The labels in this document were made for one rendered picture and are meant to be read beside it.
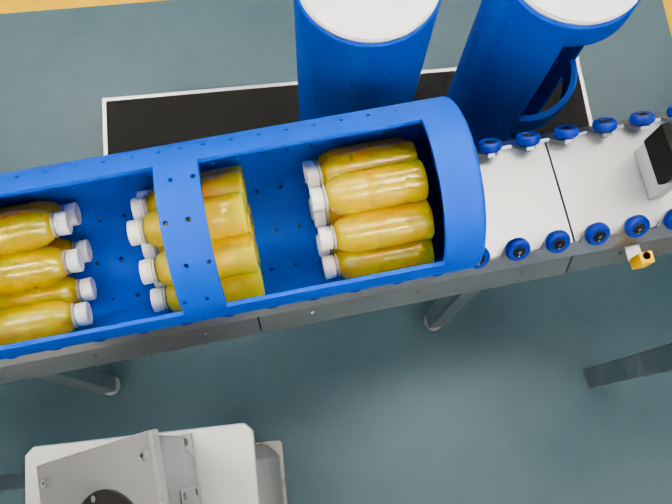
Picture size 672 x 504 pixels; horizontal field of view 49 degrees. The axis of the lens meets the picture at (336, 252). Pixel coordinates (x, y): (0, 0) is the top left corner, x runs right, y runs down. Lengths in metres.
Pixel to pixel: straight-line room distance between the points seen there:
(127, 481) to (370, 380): 1.42
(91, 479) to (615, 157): 1.08
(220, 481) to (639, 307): 1.68
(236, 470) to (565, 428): 1.43
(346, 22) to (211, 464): 0.81
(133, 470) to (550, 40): 1.09
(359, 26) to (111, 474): 0.88
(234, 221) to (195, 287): 0.12
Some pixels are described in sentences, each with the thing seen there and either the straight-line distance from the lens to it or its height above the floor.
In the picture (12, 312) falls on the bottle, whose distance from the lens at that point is 1.28.
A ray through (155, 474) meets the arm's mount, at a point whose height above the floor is 1.39.
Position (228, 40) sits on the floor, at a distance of 2.62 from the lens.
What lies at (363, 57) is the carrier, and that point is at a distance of 1.44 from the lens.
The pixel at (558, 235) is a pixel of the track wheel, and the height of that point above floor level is 0.98.
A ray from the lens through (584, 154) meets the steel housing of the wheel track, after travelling 1.51.
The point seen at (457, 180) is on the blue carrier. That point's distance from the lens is 1.10.
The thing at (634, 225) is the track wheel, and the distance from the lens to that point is 1.44.
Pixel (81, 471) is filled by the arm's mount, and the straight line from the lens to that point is 1.00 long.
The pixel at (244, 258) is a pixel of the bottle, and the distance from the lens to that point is 1.15.
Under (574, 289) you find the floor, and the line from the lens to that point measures 2.42.
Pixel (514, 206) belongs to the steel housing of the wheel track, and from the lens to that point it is 1.43.
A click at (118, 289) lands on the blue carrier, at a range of 1.35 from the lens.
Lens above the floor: 2.24
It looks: 75 degrees down
